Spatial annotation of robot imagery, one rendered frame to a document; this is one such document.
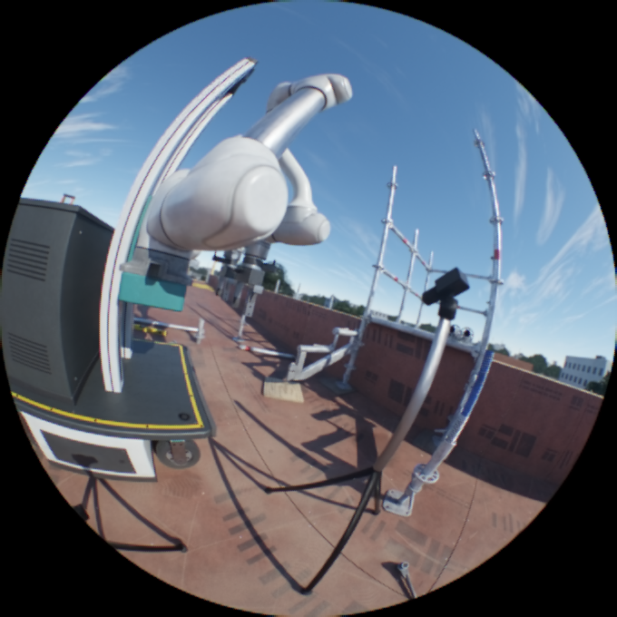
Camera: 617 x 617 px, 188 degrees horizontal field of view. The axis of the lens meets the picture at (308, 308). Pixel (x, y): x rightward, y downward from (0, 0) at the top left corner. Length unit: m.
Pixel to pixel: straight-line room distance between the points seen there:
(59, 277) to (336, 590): 1.09
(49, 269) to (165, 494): 0.76
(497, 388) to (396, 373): 0.90
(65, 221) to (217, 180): 0.44
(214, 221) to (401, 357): 1.64
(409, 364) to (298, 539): 1.44
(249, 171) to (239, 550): 0.90
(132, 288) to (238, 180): 0.30
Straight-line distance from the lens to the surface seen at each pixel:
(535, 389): 1.70
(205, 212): 0.27
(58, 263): 0.59
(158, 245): 0.45
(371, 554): 0.88
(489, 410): 1.65
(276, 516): 0.83
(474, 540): 1.20
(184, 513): 0.81
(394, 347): 1.74
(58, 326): 0.61
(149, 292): 0.43
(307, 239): 0.55
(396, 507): 1.03
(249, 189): 0.25
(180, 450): 0.77
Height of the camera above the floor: 0.76
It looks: 3 degrees down
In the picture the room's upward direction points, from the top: 15 degrees clockwise
